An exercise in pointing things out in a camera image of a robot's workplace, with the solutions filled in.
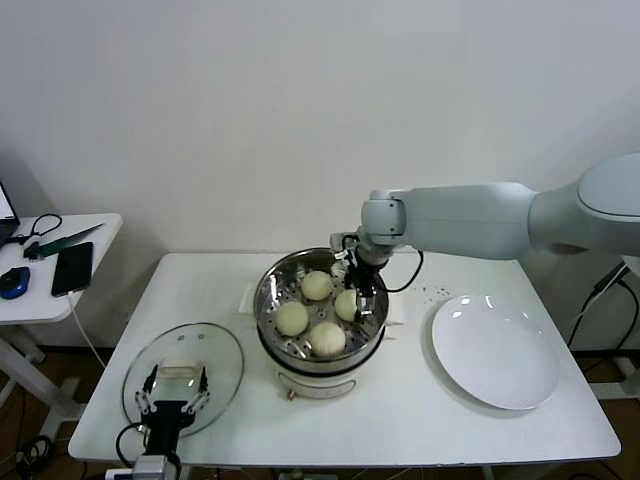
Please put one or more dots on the stainless steel steamer basket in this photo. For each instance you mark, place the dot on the stainless steel steamer basket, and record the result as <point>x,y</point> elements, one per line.
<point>280,285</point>

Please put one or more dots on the large white plate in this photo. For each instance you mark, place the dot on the large white plate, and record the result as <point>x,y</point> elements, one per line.
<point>495,350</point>

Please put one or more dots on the open laptop computer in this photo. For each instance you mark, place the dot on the open laptop computer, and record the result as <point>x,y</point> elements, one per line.
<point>6,210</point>

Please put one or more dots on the white steamed baozi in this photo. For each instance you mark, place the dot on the white steamed baozi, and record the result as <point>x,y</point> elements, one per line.
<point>291,318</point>
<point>317,285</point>
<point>327,339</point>
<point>345,305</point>

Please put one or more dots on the round glass pot lid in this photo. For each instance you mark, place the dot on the round glass pot lid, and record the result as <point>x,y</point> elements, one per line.
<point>220,360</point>

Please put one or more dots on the white side table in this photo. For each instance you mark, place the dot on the white side table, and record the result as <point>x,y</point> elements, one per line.
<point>35,310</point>

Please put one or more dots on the blue computer mouse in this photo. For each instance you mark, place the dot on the blue computer mouse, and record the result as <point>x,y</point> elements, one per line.
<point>14,282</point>

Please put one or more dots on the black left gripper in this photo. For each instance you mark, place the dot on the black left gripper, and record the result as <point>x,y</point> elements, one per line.
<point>165,417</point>

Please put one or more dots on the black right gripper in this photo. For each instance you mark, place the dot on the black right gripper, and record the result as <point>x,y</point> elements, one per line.
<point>366,280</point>

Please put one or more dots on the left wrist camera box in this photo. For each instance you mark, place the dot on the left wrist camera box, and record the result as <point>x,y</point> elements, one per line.
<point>152,467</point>

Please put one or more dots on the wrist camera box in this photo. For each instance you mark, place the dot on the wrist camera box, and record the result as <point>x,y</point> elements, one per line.
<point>152,467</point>
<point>342,245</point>

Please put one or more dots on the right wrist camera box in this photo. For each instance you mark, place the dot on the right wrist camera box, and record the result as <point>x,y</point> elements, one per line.
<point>342,245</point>

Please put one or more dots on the black smartphone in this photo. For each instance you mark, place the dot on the black smartphone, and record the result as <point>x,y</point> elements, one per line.
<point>73,269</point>

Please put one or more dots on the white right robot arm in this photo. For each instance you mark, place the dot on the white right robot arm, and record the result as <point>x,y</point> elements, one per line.
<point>475,220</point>

